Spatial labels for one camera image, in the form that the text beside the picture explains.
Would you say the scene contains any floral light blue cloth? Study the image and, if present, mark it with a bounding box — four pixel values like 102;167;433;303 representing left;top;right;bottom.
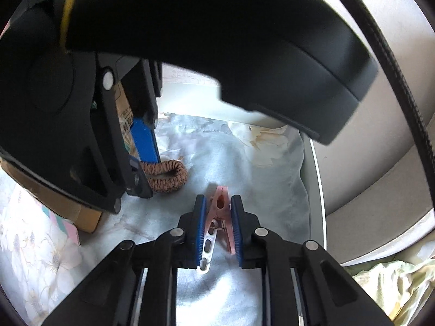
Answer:
1;115;310;325

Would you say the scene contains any yellow floral bedsheet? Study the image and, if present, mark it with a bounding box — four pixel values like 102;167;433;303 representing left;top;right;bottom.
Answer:
345;259;434;325

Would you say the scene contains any black cable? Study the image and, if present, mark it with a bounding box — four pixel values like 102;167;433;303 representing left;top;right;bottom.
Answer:
314;0;435;208

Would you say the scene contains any brown hair scrunchie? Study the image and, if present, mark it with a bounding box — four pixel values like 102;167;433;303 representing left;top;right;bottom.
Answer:
140;160;188;193

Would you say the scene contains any pink clothespin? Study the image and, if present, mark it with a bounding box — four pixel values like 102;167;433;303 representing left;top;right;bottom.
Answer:
198;186;236;274

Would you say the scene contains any pink cardboard box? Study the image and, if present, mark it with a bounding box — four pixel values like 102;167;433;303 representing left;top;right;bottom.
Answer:
0;84;144;247

